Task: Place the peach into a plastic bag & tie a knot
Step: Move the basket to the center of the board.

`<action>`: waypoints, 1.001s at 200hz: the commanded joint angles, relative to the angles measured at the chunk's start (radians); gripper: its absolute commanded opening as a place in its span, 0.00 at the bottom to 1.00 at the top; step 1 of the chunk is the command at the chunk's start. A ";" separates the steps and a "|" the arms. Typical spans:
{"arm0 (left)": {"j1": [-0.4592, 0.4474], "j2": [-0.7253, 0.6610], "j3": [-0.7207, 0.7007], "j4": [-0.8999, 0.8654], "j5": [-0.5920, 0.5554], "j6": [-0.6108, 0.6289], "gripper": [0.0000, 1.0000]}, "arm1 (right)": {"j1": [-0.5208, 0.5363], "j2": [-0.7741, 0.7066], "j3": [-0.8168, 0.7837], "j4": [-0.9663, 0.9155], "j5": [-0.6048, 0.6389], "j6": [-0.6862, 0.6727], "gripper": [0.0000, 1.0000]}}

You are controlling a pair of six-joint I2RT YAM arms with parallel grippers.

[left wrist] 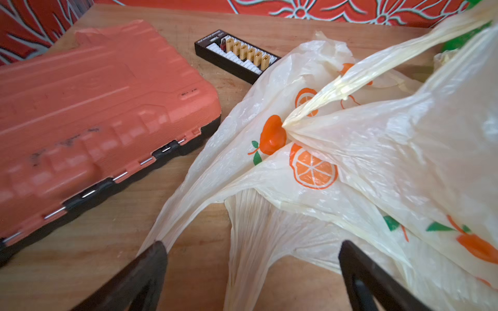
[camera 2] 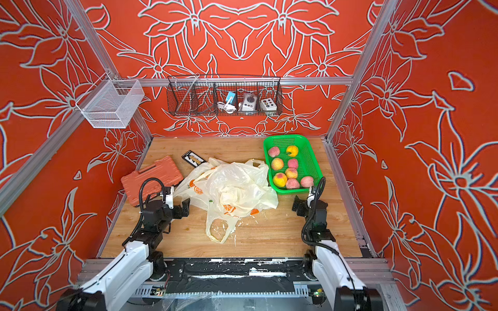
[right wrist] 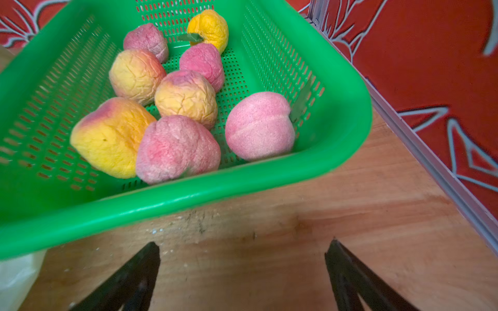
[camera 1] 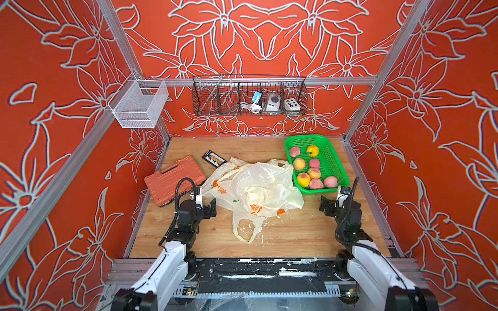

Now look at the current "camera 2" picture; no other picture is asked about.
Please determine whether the white button box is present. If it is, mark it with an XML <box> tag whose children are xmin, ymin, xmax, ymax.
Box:
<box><xmin>260</xmin><ymin>98</ymin><xmax>278</xmax><ymax>112</ymax></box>

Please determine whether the green plastic basket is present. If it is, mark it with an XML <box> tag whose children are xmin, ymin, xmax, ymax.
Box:
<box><xmin>263</xmin><ymin>134</ymin><xmax>324</xmax><ymax>195</ymax></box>

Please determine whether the yellow translucent plastic bag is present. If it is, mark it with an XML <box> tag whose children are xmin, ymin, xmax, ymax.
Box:
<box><xmin>192</xmin><ymin>158</ymin><xmax>279</xmax><ymax>244</ymax></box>

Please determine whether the yellow peach top right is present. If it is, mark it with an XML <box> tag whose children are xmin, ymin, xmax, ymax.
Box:
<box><xmin>285</xmin><ymin>145</ymin><xmax>299</xmax><ymax>158</ymax></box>

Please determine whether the blue white small box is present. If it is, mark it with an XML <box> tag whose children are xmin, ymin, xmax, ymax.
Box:
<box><xmin>225</xmin><ymin>91</ymin><xmax>236</xmax><ymax>105</ymax></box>

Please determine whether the black wire wall basket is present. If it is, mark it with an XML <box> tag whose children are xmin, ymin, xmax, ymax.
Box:
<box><xmin>167</xmin><ymin>74</ymin><xmax>283</xmax><ymax>117</ymax></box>

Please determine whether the yellow-red peach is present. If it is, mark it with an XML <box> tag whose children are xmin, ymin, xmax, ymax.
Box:
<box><xmin>272</xmin><ymin>172</ymin><xmax>288</xmax><ymax>188</ymax></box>

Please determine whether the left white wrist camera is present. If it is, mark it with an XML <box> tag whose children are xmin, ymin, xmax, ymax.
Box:
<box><xmin>163</xmin><ymin>187</ymin><xmax>174</xmax><ymax>210</ymax></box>

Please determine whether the peach third row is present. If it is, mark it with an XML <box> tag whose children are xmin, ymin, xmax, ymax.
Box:
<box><xmin>285</xmin><ymin>167</ymin><xmax>298</xmax><ymax>179</ymax></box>

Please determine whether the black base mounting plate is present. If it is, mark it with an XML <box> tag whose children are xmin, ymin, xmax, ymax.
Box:
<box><xmin>132</xmin><ymin>257</ymin><xmax>322</xmax><ymax>299</ymax></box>

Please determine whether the grey controller device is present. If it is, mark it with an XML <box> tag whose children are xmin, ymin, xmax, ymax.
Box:
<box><xmin>240</xmin><ymin>93</ymin><xmax>258</xmax><ymax>112</ymax></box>

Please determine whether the pink peach second row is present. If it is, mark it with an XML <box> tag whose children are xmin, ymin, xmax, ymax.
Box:
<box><xmin>287</xmin><ymin>158</ymin><xmax>299</xmax><ymax>169</ymax></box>

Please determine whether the orange-print plastic bag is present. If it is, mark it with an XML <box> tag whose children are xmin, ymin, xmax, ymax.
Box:
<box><xmin>174</xmin><ymin>163</ymin><xmax>217</xmax><ymax>207</ymax></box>

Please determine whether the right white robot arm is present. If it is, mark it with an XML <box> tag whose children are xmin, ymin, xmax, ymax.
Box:
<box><xmin>292</xmin><ymin>195</ymin><xmax>384</xmax><ymax>310</ymax></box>

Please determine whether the clear acrylic wall box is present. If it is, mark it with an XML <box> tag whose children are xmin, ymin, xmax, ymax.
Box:
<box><xmin>77</xmin><ymin>80</ymin><xmax>145</xmax><ymax>129</ymax></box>

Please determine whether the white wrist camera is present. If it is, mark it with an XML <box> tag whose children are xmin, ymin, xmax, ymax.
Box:
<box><xmin>307</xmin><ymin>186</ymin><xmax>318</xmax><ymax>207</ymax></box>
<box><xmin>163</xmin><ymin>187</ymin><xmax>174</xmax><ymax>210</ymax></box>

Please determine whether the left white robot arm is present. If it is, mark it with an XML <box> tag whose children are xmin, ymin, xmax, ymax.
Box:
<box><xmin>56</xmin><ymin>198</ymin><xmax>191</xmax><ymax>310</ymax></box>

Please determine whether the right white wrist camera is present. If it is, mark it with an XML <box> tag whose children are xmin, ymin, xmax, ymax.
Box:
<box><xmin>307</xmin><ymin>186</ymin><xmax>318</xmax><ymax>207</ymax></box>

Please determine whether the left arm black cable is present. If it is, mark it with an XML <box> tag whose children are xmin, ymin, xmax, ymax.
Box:
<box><xmin>137</xmin><ymin>177</ymin><xmax>168</xmax><ymax>218</ymax></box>

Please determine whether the black drill bit card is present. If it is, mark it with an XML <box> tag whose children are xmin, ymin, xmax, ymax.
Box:
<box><xmin>182</xmin><ymin>150</ymin><xmax>206</xmax><ymax>168</ymax></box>

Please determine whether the yellow-pink peach second row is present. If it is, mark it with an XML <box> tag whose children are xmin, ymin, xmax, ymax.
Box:
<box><xmin>271</xmin><ymin>158</ymin><xmax>285</xmax><ymax>171</ymax></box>

